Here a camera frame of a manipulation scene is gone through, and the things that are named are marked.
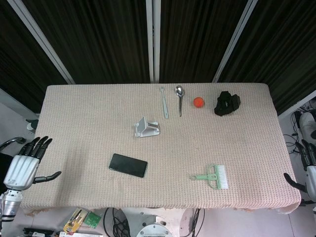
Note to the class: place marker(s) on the black pleated curtain panel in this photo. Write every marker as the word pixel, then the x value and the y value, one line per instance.
pixel 17 64
pixel 284 49
pixel 197 37
pixel 98 37

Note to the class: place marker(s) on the round silver robot base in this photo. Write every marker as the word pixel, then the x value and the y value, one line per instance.
pixel 154 230

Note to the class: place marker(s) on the white table pedestal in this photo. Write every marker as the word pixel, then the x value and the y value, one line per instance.
pixel 175 219

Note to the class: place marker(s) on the black smartphone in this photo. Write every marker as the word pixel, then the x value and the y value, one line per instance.
pixel 128 165

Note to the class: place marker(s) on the white folding phone stand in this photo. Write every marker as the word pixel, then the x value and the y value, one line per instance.
pixel 148 130

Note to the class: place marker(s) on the black tool bar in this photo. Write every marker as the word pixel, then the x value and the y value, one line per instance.
pixel 37 233

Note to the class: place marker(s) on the white dark floor foot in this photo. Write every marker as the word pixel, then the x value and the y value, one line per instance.
pixel 32 125

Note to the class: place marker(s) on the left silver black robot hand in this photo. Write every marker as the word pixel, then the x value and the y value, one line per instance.
pixel 22 170

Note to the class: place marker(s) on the white double frame post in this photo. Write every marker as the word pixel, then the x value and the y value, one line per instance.
pixel 153 42

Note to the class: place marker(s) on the grey plastic toothbrush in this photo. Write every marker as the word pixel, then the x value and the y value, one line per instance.
pixel 165 106

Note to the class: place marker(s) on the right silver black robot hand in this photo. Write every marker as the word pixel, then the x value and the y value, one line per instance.
pixel 311 177

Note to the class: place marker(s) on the yellow blister package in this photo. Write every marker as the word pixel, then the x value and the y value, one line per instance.
pixel 74 222

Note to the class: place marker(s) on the orange ball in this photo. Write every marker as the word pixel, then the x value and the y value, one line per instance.
pixel 199 102

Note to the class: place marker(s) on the green circuit board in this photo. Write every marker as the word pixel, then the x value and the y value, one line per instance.
pixel 92 219

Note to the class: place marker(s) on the black chair seat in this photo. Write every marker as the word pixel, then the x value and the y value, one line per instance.
pixel 5 163

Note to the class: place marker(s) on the metal spoon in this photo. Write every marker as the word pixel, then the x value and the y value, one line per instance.
pixel 180 91

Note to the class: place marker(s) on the beige woven tablecloth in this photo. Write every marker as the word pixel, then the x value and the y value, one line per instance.
pixel 98 111

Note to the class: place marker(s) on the white rounded machine part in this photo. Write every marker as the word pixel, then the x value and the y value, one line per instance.
pixel 307 123

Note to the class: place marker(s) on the white frame beam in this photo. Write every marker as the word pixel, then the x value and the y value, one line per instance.
pixel 14 100
pixel 296 105

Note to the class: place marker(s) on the green white-bristled hand brush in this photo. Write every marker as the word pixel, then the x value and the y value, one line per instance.
pixel 218 176

